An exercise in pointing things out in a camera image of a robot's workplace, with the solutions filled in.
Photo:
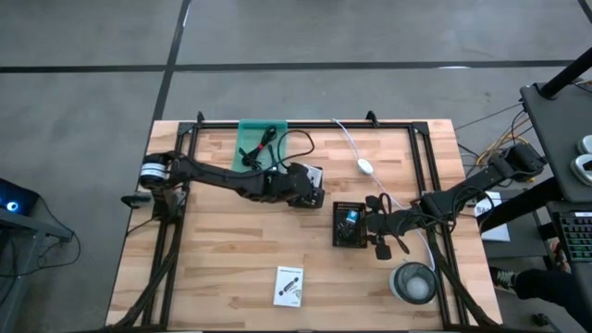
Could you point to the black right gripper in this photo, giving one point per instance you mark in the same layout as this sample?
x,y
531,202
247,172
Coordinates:
x,y
384,224

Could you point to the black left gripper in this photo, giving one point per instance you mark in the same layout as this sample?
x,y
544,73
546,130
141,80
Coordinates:
x,y
296,185

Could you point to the white box with black print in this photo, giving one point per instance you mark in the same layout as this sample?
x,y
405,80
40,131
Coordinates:
x,y
315,175
287,287

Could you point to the black charger with white labels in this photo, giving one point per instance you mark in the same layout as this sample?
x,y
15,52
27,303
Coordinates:
x,y
342,229

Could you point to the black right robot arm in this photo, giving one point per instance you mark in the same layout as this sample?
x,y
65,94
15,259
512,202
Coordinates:
x,y
481,182

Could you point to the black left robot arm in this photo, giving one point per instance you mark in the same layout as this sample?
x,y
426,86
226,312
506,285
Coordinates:
x,y
208,175

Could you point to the green translucent plastic bin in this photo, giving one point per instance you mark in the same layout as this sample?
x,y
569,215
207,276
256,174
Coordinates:
x,y
250,134

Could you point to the black slotted plastic basket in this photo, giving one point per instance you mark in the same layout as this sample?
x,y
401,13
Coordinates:
x,y
358,240
318,200

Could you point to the white paper sheet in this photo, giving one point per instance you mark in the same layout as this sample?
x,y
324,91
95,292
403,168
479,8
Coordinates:
x,y
497,233

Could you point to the person's shoe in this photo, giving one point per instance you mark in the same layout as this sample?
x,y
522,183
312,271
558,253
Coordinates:
x,y
501,277

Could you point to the person's leg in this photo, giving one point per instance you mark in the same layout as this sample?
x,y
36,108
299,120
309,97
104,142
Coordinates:
x,y
550,287

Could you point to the black side desk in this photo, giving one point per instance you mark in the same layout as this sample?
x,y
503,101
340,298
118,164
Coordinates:
x,y
555,139

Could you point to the black keyboard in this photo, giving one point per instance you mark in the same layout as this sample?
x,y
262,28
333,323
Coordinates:
x,y
578,233

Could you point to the grey oval device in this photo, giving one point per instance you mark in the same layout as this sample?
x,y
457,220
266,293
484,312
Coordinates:
x,y
583,168
586,144

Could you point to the black slanted pole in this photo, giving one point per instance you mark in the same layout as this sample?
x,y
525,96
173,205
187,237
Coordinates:
x,y
564,76

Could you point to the grey metal stand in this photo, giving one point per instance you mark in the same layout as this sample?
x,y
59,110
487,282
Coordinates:
x,y
28,224

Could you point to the black device with blue light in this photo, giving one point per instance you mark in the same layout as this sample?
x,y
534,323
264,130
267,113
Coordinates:
x,y
14,199

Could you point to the black aluminium table frame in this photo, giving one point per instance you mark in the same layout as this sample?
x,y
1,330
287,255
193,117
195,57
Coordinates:
x,y
324,125

